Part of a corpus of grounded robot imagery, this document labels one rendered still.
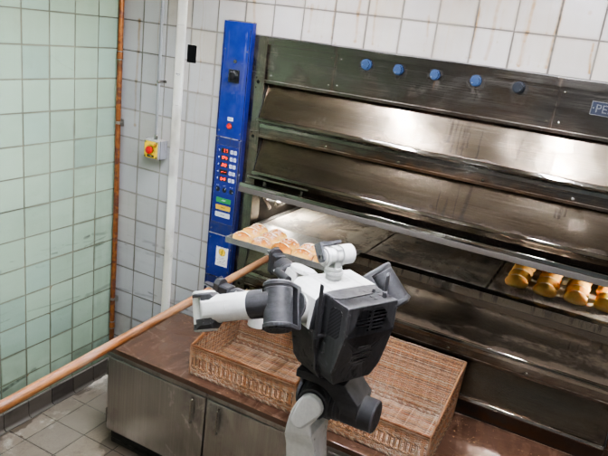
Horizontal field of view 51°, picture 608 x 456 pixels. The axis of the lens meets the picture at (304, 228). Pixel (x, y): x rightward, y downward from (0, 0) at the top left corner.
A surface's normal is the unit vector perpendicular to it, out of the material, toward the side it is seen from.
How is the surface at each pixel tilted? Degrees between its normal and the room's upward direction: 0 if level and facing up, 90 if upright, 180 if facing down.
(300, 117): 70
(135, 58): 90
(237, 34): 90
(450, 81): 90
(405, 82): 90
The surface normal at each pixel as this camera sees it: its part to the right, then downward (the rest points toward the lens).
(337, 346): -0.82, 0.08
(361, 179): -0.39, -0.12
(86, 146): 0.88, 0.24
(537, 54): -0.47, 0.22
